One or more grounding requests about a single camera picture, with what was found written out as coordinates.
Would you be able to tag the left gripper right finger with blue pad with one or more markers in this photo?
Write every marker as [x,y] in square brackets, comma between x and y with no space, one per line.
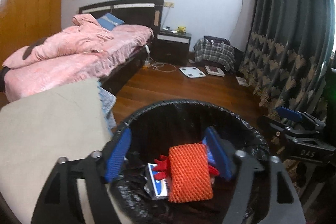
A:
[284,204]

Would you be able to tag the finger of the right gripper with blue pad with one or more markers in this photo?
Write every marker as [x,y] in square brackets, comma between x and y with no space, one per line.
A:
[272,126]
[288,113]

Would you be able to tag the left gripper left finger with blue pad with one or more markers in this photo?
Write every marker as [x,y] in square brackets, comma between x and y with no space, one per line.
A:
[59,200]

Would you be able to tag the orange foam net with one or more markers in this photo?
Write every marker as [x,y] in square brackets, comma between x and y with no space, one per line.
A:
[190,177]

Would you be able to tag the white blue cotton pad box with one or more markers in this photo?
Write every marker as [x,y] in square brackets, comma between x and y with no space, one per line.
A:
[156,189]

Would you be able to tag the red fleece cloth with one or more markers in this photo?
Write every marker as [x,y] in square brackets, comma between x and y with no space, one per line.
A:
[163,168]

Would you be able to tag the black lined trash bin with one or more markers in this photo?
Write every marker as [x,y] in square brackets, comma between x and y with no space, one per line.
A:
[158,127]

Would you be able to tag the white booklet on floor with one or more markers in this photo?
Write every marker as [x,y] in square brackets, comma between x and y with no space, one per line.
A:
[242,81]

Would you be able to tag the dark patterned curtain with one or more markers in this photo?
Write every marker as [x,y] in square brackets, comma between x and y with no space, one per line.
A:
[288,50]

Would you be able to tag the red white scale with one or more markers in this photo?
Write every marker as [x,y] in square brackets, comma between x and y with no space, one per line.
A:
[214,71]

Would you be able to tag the white bathroom scale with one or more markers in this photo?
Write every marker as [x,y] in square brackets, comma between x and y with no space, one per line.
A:
[192,72]

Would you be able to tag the beige table cloth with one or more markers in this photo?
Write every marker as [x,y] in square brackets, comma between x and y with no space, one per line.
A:
[39,129]

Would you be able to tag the plaid bag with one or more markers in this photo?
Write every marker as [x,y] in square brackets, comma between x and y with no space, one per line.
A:
[216,50]

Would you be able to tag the black white nightstand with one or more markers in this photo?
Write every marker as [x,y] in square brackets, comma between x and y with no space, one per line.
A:
[171,48]

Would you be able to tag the bed with pink sheet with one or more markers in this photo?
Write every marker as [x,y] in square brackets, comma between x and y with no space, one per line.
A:
[48,74]

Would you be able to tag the yellow plush toy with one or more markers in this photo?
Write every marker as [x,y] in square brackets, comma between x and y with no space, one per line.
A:
[181,29]

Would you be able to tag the pink duvet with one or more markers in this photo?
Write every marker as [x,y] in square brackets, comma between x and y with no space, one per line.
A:
[86,35]

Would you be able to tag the blue pillow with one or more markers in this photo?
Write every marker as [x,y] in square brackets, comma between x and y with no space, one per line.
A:
[109,21]

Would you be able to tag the black clothes on bed end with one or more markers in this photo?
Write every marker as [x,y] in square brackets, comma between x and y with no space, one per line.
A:
[3,72]

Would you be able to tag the dark wooden headboard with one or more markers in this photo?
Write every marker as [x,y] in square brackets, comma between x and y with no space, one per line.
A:
[141,12]

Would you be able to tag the wooden wardrobe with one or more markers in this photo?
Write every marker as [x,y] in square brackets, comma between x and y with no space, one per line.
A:
[25,21]

